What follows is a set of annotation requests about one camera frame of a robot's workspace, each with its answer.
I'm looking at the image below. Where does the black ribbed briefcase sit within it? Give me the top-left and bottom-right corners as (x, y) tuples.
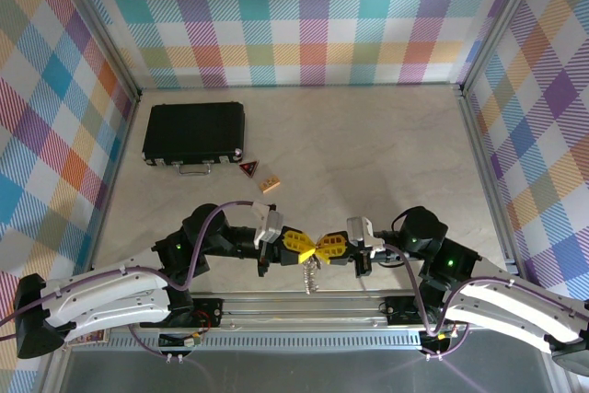
(141, 101), (247, 168)

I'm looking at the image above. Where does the perforated metal strip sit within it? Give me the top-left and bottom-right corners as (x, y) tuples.
(98, 333), (424, 352)

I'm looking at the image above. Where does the silver metal chain piece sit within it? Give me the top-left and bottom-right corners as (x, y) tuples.
(301, 268), (319, 295)

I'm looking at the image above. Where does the wide aluminium mounting rail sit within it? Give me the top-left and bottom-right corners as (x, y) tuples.
(105, 290), (560, 334)

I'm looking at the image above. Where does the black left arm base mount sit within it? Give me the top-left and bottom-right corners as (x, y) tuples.
(158, 295), (225, 330)

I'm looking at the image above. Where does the colourful printed card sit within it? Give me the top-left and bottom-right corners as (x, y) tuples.
(66, 330), (110, 346)

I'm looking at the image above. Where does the chrome briefcase handle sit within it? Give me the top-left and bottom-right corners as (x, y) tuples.
(177, 163), (214, 178)

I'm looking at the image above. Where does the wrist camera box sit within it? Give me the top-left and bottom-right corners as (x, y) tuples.
(345, 215), (384, 250)
(250, 201), (287, 246)

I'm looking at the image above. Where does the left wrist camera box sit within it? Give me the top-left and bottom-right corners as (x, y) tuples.
(250, 201), (287, 246)

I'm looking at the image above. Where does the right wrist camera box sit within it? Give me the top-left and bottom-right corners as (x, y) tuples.
(345, 215), (384, 250)

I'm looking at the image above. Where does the grey metal sheet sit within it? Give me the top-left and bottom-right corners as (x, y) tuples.
(40, 346), (567, 393)

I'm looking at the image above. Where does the aluminium frame rail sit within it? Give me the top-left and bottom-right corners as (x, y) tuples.
(85, 97), (142, 274)
(453, 84), (528, 286)

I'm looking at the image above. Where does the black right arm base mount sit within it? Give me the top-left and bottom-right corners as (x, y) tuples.
(384, 295), (474, 328)

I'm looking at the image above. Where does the aluminium frame post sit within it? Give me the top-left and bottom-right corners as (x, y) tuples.
(54, 0), (143, 102)
(456, 0), (549, 98)

